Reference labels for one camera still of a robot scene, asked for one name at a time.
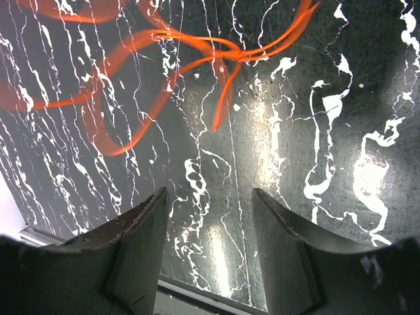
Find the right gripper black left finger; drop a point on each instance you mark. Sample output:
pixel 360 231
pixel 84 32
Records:
pixel 112 269

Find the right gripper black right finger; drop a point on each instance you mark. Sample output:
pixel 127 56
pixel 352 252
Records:
pixel 307 269

